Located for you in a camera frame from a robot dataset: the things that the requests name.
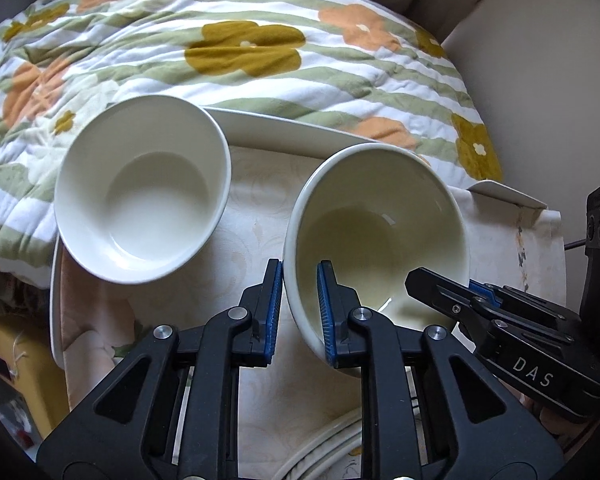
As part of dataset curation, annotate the white plate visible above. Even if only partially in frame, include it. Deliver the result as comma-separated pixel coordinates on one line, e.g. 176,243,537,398
272,406,366,480

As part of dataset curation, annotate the floral striped blanket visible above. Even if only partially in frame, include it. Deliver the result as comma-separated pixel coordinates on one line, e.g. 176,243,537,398
0,0,506,292

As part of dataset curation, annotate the white rimmed tray table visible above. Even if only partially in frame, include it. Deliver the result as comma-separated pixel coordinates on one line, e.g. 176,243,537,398
50,105,549,372

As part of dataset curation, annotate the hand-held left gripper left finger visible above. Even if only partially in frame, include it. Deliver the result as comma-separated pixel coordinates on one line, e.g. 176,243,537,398
36,258,284,480

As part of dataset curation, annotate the white round bowl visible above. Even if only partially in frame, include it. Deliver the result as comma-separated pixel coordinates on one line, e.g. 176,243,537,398
53,94,232,285

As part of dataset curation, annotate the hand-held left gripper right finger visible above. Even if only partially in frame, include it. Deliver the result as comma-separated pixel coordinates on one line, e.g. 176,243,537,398
316,260,565,480

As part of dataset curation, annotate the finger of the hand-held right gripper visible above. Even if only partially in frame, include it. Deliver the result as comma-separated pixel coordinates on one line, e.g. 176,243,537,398
404,267,506,341
468,281,582,324

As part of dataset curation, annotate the person's right hand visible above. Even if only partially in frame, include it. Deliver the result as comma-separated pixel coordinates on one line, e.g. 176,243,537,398
522,392,596,432

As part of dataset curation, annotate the white tray with cloth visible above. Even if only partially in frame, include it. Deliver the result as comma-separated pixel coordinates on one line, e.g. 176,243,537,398
59,144,567,480

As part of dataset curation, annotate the cream round bowl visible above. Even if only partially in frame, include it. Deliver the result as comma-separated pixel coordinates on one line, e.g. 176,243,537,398
282,142,468,378

